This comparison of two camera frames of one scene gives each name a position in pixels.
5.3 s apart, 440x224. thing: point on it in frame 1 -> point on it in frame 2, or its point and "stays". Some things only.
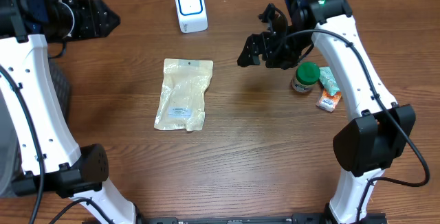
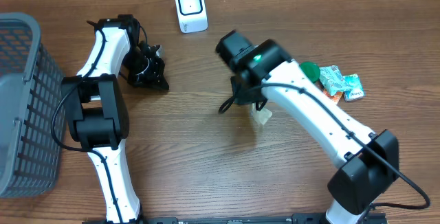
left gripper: (97, 15) -> (154, 80)
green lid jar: (306, 75) stays
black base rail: (297, 218) stays
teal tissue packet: (328, 80) stays
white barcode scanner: (190, 4) stays
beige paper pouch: (184, 86) -> (262, 115)
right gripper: (267, 42) -> (242, 98)
